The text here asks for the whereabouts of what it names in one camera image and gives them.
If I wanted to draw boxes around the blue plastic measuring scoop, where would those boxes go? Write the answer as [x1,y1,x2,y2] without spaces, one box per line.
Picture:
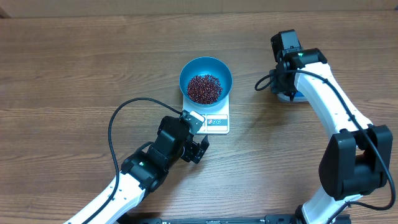
[295,91,304,98]

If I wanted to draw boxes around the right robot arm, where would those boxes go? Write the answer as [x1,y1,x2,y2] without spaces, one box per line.
[269,30,396,223]

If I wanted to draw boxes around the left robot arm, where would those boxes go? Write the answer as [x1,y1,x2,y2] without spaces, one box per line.
[67,111,209,224]

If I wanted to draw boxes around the white digital kitchen scale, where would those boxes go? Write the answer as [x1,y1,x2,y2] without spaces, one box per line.
[183,95,230,134]

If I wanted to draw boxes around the red beans in bowl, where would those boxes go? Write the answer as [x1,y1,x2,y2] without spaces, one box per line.
[187,74,223,105]

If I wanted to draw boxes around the blue metal bowl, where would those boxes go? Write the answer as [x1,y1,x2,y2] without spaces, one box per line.
[179,57,233,107]

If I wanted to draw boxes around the clear plastic food container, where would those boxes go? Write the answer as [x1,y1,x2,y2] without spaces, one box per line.
[277,93,308,103]

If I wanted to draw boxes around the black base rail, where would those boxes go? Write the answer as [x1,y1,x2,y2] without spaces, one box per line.
[116,214,302,224]

